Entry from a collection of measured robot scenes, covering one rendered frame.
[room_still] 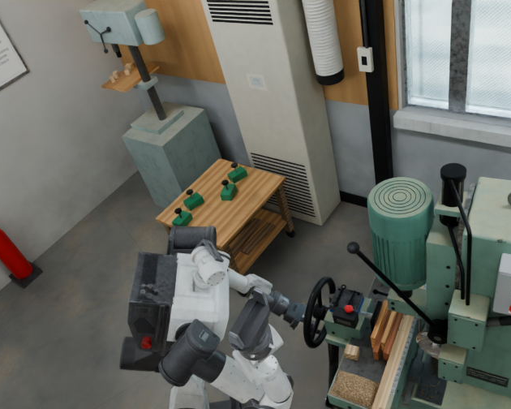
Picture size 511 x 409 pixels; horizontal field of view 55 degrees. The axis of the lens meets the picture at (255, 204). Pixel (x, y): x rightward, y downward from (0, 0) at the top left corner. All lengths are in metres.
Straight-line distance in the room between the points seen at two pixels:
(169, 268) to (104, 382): 1.75
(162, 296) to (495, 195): 0.95
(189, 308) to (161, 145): 2.13
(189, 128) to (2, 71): 1.31
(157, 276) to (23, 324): 2.42
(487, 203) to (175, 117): 2.68
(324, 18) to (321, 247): 1.49
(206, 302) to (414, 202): 0.66
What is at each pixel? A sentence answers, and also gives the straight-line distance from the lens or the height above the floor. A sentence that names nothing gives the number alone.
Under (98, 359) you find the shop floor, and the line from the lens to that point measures 3.33.
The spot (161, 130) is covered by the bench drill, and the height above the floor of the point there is 0.72.
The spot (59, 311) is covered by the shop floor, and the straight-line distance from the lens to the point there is 3.76.
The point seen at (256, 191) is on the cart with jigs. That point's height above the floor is 0.53.
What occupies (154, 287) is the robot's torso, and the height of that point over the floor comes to 1.40.
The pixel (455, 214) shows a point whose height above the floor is 1.51.
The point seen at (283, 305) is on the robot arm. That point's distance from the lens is 2.07.
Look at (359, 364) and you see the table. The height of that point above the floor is 0.90.
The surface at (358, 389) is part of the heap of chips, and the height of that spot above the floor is 0.93.
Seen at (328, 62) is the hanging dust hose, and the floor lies 1.21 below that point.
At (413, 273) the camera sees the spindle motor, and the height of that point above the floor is 1.27.
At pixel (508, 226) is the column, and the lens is 1.30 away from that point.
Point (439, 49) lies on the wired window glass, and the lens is 2.74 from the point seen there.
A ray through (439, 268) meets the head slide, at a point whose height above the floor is 1.32.
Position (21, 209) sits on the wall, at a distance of 4.10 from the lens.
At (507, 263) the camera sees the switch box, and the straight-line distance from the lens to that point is 1.27.
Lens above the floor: 2.44
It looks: 40 degrees down
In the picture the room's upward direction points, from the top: 18 degrees counter-clockwise
